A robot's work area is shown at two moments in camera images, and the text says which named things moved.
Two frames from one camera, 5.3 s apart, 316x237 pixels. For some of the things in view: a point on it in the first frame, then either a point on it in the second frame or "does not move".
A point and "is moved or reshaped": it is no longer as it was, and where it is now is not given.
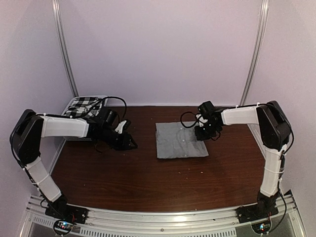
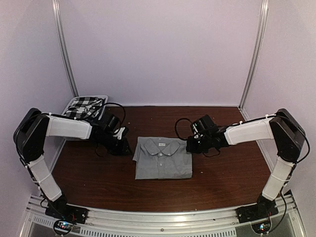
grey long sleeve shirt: x=174 y=140 is moved or reshaped
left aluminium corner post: x=57 y=8 does not move
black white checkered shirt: x=79 y=105 does not move
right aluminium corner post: x=252 y=72 does not move
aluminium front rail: x=283 y=217 does not move
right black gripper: x=201 y=136 to x=191 y=147
